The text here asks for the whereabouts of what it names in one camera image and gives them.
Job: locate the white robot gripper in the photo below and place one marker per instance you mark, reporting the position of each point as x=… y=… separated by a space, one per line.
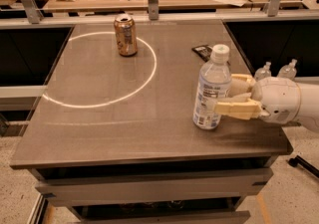
x=278 y=99

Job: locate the clear plastic water bottle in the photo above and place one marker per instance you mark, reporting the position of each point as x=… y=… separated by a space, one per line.
x=213 y=84

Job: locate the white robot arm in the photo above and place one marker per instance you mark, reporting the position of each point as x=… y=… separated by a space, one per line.
x=308 y=113

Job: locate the small clear bottle left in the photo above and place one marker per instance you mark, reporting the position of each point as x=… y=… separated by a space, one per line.
x=263 y=72

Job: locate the black snack wrapper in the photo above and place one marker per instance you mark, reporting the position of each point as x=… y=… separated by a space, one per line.
x=203 y=51

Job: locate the black stand leg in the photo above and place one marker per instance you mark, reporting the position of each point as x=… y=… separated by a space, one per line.
x=298 y=160

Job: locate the gold soda can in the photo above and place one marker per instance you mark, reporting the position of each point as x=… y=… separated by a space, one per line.
x=125 y=30

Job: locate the grey table drawer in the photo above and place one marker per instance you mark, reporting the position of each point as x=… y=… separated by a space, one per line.
x=154 y=187

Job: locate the grey metal bracket left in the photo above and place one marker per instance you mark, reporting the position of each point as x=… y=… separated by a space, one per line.
x=33 y=13

